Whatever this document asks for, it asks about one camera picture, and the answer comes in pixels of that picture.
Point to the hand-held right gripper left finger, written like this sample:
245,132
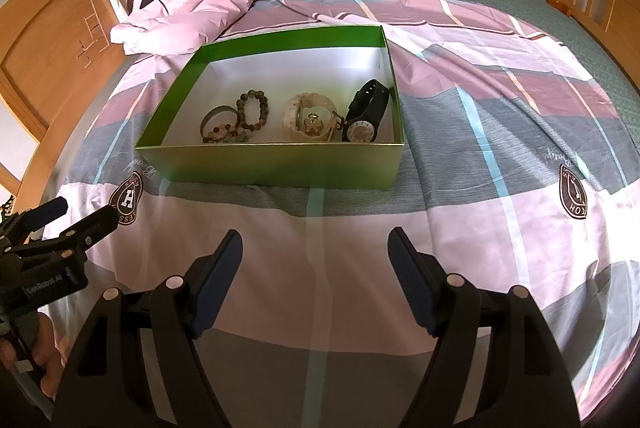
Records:
220,278

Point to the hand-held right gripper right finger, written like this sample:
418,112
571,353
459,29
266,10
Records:
415,278

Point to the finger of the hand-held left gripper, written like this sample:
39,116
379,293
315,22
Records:
47,211
90,228

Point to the green cardboard box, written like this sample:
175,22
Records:
275,165

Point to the metal bangle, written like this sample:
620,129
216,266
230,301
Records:
220,108

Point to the black wrist watch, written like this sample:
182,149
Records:
370,100

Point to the person's left hand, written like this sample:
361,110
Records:
47,358

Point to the wooden headboard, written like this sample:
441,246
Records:
45,48

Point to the green bed sheet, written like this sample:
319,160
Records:
575,23

